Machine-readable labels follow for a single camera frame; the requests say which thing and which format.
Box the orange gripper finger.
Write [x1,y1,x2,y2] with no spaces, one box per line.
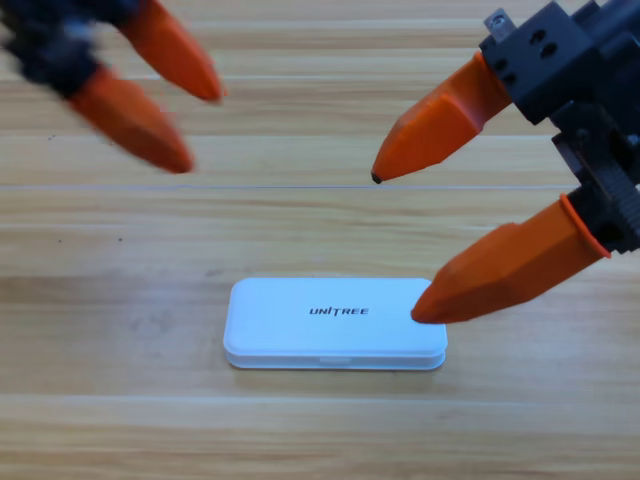
[117,0,226,104]
[67,67,195,175]
[409,193,612,326]
[370,51,514,185]

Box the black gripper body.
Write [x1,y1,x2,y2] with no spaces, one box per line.
[479,0,640,256]
[0,0,142,97]

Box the white Unitree pencil case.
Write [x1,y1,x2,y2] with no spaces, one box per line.
[222,277,449,372]

